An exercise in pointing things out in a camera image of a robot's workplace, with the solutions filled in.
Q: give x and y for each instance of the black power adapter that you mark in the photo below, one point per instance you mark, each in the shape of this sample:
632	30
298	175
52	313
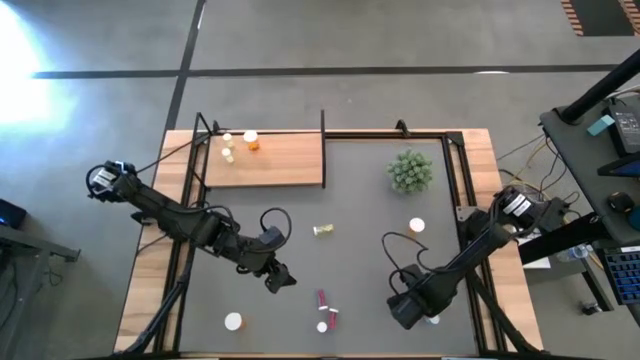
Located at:
627	127

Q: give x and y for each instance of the green artificial potted plant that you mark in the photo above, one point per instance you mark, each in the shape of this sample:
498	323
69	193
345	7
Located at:
410	171

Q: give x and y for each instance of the black computer mouse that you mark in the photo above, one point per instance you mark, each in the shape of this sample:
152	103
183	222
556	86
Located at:
620	202

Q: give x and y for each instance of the black pole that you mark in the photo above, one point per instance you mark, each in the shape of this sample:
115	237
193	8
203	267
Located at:
600	90

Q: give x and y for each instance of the wooden shelf with black frame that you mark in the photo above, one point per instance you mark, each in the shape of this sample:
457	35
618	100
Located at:
280	165

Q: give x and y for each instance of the wide orange pill bottle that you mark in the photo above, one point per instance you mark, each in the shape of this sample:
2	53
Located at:
233	321
416	226

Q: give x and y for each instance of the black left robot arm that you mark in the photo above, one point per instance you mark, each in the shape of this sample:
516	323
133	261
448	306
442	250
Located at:
170	220

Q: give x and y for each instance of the black aluminium rig frame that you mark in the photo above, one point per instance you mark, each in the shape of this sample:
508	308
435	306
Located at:
390	135

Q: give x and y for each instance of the grey metal desk frame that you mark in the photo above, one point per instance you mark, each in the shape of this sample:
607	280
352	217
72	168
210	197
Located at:
40	247

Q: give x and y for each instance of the black backlit keyboard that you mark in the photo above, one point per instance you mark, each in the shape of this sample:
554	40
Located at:
625	275

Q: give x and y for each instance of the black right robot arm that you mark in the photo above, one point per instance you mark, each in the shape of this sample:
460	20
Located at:
475	250

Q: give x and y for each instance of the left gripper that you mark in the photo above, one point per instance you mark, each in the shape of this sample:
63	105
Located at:
265	265

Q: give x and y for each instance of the grey table mat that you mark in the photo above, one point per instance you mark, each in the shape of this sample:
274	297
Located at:
350	270

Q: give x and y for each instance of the blue bottle with red pills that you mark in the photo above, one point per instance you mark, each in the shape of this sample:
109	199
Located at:
333	318

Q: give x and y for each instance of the blue pill bottle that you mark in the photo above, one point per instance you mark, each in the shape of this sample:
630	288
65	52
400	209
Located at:
435	319

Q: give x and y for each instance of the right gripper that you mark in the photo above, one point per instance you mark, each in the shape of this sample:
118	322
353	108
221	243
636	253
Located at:
407	311

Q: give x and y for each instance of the black desk support beam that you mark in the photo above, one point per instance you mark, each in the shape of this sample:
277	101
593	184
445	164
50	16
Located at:
565	237

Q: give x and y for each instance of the white paper sheet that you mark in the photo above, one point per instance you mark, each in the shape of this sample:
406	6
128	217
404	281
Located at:
537	262

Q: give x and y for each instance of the grey side desk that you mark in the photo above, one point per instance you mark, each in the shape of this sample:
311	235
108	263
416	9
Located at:
575	160

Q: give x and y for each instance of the clear water bottle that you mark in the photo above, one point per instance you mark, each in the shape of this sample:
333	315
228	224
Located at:
575	252

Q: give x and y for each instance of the black computer tower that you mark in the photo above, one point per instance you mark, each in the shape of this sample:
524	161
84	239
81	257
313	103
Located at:
10	212

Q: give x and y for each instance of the teal box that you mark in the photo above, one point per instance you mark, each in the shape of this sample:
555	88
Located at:
600	125

